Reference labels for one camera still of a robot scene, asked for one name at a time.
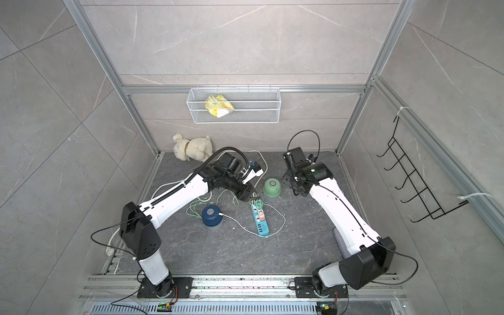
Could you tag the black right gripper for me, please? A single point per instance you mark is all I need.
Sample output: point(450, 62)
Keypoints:
point(286, 180)

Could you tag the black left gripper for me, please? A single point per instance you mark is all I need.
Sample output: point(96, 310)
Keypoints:
point(247, 191)

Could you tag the teal square charger block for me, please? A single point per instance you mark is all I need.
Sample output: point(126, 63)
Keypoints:
point(258, 204)

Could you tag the green cordless meat grinder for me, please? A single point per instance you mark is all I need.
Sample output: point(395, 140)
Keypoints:
point(272, 188)

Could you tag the pink USB charger adapter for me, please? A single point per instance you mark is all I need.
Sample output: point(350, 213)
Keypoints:
point(260, 215)

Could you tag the teal power strip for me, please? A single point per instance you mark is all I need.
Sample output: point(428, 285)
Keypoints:
point(262, 227)

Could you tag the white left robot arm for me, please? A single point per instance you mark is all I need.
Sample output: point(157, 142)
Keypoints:
point(227, 168)

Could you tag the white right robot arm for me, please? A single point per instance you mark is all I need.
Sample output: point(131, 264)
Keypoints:
point(366, 255)

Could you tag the cream plush toy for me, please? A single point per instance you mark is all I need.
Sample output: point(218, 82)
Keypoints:
point(199, 149)

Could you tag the yellow crumpled bag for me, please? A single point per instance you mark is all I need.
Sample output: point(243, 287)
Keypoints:
point(218, 106)

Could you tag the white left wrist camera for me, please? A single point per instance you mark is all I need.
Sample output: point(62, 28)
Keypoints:
point(254, 170)

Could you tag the white wire mesh basket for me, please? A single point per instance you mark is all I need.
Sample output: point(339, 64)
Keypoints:
point(251, 105)

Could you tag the black wall hook rack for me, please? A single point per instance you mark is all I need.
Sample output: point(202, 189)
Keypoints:
point(414, 179)

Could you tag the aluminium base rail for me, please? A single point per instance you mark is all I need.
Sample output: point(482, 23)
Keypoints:
point(236, 294)

